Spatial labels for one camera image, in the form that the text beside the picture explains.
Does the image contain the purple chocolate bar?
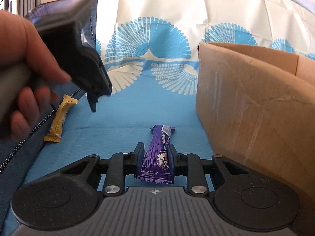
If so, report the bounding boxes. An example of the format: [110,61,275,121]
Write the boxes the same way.
[134,125,176,184]

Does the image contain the person left hand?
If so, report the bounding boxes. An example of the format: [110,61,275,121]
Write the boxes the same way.
[1,10,71,142]

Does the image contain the yellow snack bar wrapper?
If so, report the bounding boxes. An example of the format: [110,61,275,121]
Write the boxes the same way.
[44,94,79,143]

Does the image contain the blue fan-pattern sofa cover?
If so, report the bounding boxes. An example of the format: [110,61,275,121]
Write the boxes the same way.
[1,0,314,235]

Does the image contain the brown cardboard box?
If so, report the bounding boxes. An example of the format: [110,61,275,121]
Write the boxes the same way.
[196,42,314,235]

